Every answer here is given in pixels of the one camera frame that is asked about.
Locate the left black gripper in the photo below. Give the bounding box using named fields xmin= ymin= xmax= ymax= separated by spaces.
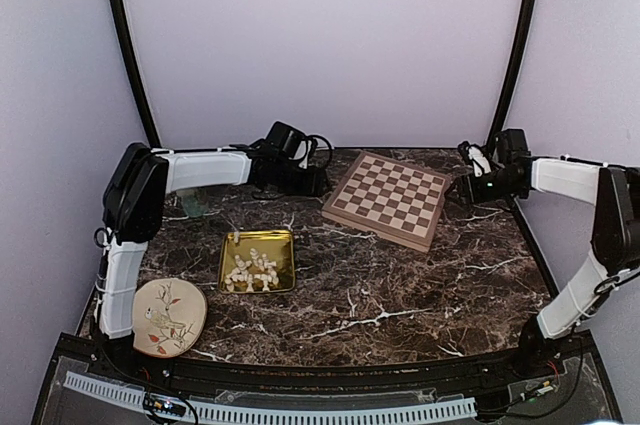
xmin=274 ymin=159 xmax=331 ymax=198

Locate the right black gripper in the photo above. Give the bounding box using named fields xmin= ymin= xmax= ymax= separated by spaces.
xmin=445 ymin=168 xmax=523 ymax=207

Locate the wooden chess board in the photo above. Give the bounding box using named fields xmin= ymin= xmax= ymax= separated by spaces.
xmin=321 ymin=151 xmax=451 ymax=252

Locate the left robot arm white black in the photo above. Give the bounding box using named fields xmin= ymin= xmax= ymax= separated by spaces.
xmin=94 ymin=143 xmax=329 ymax=340

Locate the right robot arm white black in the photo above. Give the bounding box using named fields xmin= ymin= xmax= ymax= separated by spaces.
xmin=446 ymin=155 xmax=639 ymax=379

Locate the gold metal tray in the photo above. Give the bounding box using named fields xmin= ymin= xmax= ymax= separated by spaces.
xmin=218 ymin=230 xmax=296 ymax=294

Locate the cream ceramic mug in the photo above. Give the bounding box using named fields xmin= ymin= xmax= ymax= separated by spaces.
xmin=177 ymin=188 xmax=208 ymax=218

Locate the round bird painted plate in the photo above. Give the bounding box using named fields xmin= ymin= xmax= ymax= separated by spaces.
xmin=133 ymin=278 xmax=208 ymax=359

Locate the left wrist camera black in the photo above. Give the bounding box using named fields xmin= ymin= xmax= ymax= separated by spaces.
xmin=265 ymin=121 xmax=306 ymax=159

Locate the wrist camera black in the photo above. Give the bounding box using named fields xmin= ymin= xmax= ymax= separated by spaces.
xmin=492 ymin=129 xmax=531 ymax=165
xmin=265 ymin=121 xmax=306 ymax=159

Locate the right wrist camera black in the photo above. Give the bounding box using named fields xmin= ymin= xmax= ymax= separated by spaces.
xmin=492 ymin=129 xmax=531 ymax=165

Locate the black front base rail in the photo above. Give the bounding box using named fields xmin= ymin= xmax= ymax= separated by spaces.
xmin=49 ymin=332 xmax=596 ymax=401

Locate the grey slotted cable duct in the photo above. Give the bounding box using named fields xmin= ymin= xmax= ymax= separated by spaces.
xmin=62 ymin=371 xmax=477 ymax=424

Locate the right black frame post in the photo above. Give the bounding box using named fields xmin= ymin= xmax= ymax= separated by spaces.
xmin=486 ymin=0 xmax=536 ymax=152

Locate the black frame post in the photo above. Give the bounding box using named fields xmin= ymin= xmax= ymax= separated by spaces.
xmin=486 ymin=0 xmax=536 ymax=152
xmin=109 ymin=0 xmax=161 ymax=148

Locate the left black frame post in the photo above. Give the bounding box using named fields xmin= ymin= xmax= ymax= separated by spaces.
xmin=109 ymin=0 xmax=161 ymax=148

